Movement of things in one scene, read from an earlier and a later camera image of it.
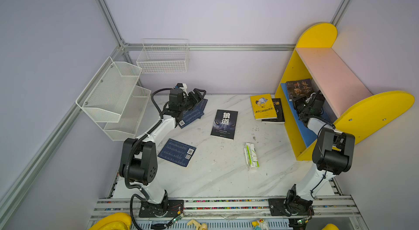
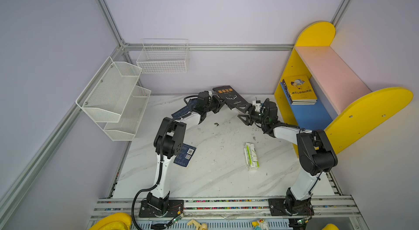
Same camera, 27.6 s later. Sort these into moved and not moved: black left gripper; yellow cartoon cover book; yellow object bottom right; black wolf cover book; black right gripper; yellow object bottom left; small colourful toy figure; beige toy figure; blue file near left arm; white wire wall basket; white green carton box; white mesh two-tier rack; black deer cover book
Moved: yellow cartoon cover book; black wolf cover book; black deer cover book; black right gripper; black left gripper
Not moved: small colourful toy figure; white mesh two-tier rack; yellow object bottom left; yellow object bottom right; blue file near left arm; white green carton box; white wire wall basket; beige toy figure
